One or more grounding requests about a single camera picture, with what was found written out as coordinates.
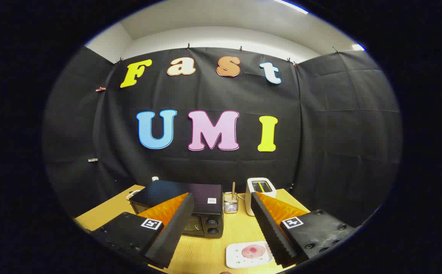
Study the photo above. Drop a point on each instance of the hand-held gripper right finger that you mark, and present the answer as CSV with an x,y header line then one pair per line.
x,y
268,228

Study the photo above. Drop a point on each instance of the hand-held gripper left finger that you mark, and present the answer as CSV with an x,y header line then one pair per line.
x,y
175,224

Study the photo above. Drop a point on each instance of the pink round meat slice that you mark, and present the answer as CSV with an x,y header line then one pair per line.
x,y
254,251

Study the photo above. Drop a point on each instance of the black toaster oven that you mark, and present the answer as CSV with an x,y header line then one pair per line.
x,y
205,192

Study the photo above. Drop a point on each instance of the white square food tray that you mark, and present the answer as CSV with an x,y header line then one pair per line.
x,y
236,260

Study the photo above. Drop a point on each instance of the white bread toaster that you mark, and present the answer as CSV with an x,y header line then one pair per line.
x,y
249,198

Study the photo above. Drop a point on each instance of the wooden stick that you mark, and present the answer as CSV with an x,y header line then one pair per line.
x,y
233,188

